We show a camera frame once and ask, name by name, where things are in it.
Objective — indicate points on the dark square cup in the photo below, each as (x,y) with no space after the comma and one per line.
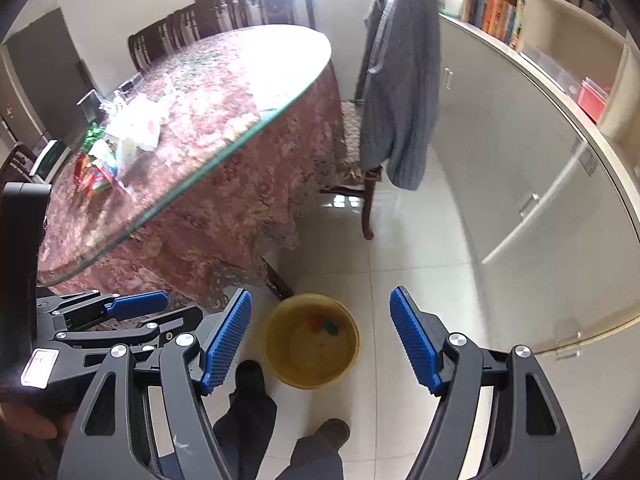
(88,106)

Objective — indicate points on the pile of snack wrappers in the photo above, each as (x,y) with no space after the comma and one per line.
(132,130)

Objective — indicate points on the person's right leg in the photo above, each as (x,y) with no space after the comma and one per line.
(320,452)

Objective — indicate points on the person's leg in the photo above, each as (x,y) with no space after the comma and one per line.
(320,452)
(247,410)

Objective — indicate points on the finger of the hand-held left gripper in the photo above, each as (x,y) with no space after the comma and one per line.
(170,325)
(137,305)

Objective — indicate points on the round glass-topped dining table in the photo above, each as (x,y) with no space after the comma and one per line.
(225,75)

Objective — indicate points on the red box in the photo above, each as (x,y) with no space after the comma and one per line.
(594,100)

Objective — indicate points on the row of colourful books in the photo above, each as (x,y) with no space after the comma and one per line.
(495,15)

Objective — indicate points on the dark wooden door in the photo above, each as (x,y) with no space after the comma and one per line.
(45,75)

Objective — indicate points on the patterned seat cushion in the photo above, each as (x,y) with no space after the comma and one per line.
(350,130)

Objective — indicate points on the person's left hand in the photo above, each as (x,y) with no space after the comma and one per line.
(30,420)

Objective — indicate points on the small silver box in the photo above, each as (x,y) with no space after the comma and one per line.
(131,83)

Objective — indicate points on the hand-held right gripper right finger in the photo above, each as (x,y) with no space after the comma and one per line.
(415,345)

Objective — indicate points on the yellow plastic bucket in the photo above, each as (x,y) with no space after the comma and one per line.
(280,355)

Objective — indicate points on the cream bookshelf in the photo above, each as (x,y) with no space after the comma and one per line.
(550,10)

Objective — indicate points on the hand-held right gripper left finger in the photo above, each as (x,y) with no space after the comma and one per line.
(227,340)

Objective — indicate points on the pink floral tablecloth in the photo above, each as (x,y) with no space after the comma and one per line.
(215,200)

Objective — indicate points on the chair with grey cloth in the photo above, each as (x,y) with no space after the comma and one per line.
(400,85)

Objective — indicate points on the white low cabinet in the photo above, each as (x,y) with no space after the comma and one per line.
(500,160)

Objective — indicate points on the person's left leg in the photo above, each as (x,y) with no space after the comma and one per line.
(247,410)

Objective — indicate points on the colourful wrapper pieces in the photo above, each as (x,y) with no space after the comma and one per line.
(325,327)

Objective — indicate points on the green and white tissue box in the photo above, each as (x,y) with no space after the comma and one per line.
(47,160)

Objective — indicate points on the dark wooden dining chair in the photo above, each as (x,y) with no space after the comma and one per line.
(275,5)
(205,20)
(150,45)
(17,160)
(368,210)

